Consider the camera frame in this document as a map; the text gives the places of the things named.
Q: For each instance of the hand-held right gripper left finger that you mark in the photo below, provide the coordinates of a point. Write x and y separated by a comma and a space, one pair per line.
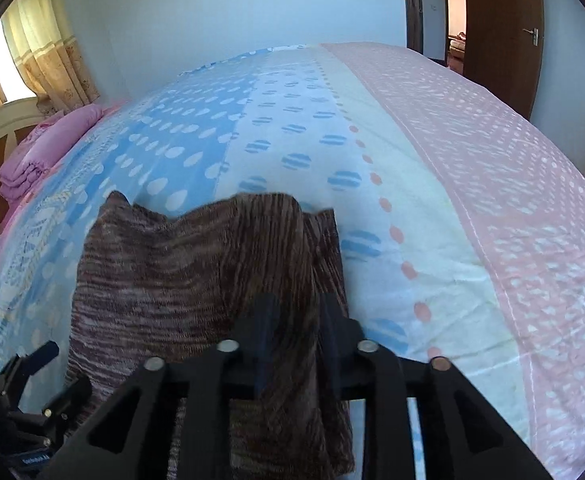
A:
267, 345

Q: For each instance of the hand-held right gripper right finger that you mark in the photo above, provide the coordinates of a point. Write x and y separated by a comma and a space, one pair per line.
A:
336, 342

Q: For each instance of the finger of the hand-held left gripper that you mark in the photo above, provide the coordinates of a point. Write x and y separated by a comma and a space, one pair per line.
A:
27, 367
70, 402

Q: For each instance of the brown knit garment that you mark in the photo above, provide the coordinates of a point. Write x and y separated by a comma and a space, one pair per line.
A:
197, 260

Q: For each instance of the blue printed blanket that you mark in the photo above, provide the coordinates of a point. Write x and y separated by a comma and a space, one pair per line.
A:
422, 160

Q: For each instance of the pink folded quilt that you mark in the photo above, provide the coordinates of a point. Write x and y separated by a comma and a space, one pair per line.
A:
57, 145

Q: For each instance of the yellow patterned curtain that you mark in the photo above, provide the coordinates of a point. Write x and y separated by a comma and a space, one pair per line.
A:
47, 50

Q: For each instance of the sofa behind doorway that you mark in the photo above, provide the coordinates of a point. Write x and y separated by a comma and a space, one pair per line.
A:
457, 46

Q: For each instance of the brown wooden door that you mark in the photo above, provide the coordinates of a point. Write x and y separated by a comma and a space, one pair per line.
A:
502, 45

